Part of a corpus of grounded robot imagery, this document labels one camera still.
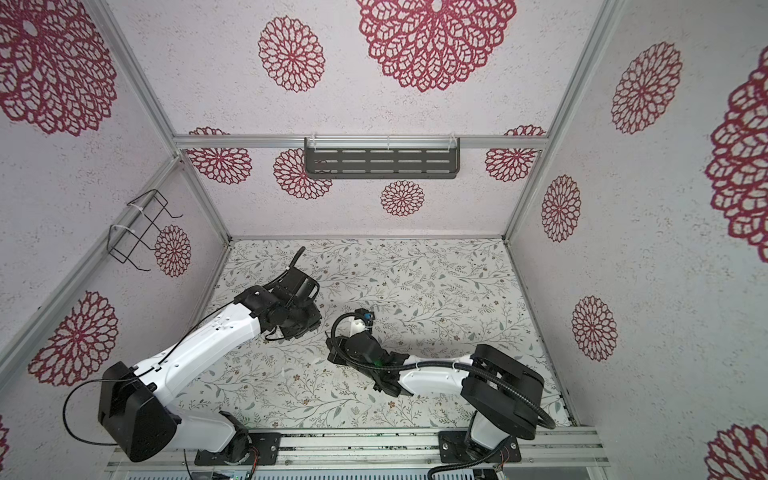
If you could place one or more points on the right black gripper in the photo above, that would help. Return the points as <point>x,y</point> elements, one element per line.
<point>344,344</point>

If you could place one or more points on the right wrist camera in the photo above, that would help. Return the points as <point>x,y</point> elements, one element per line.
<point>363,320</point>

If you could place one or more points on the dark metal wall shelf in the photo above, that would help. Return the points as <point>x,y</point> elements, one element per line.
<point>382,159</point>

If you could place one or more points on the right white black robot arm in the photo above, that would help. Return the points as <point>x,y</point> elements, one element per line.
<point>504,393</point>

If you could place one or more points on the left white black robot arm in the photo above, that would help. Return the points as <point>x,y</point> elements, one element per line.
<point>136,402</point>

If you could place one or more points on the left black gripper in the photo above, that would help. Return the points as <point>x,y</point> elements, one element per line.
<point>315,320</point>

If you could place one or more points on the black wire wall rack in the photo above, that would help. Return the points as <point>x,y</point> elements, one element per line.
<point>123,239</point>

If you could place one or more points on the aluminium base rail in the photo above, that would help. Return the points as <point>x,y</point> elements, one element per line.
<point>416,448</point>

